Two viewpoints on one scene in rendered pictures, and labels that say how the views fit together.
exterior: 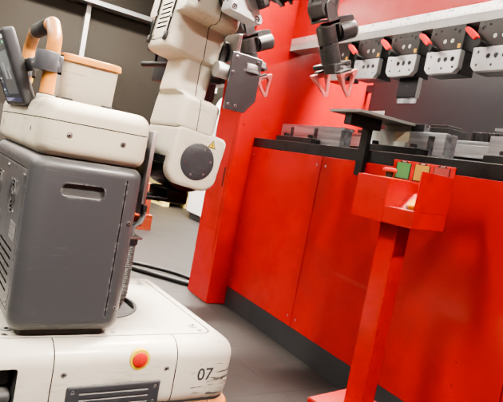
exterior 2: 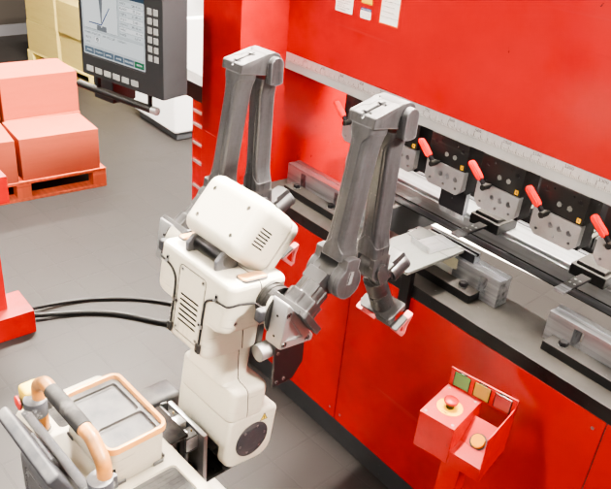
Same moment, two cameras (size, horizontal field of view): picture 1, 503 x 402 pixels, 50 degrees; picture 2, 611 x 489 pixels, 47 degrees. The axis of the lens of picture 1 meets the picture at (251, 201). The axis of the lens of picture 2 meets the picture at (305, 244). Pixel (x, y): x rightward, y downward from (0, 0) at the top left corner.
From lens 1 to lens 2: 1.36 m
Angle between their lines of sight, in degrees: 27
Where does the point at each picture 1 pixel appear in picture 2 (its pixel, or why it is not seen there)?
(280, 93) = (279, 123)
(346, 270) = (395, 396)
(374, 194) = (438, 438)
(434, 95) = not seen: hidden behind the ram
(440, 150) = (494, 297)
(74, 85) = (124, 467)
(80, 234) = not seen: outside the picture
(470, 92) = not seen: hidden behind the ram
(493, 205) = (552, 411)
